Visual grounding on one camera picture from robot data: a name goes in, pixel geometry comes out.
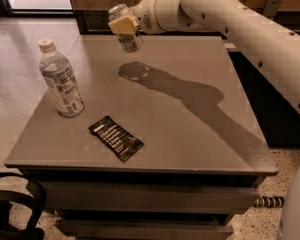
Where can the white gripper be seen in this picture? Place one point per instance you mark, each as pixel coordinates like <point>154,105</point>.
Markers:
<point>146,16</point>

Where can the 7up soda can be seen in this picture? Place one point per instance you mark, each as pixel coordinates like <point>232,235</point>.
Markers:
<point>129,42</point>

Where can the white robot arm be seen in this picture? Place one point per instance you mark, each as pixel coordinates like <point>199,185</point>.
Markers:
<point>273,49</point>

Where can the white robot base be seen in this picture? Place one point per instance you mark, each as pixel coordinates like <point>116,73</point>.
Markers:
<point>289,226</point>

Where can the clear plastic water bottle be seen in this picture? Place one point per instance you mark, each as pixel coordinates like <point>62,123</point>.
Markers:
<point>58,74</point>

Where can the black snack packet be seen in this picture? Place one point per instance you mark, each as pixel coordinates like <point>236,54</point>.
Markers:
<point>122,143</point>

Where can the grey drawer cabinet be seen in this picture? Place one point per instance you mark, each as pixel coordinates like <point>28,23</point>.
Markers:
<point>203,158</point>

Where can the right metal bracket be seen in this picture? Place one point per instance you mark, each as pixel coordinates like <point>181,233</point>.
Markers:
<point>270,8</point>

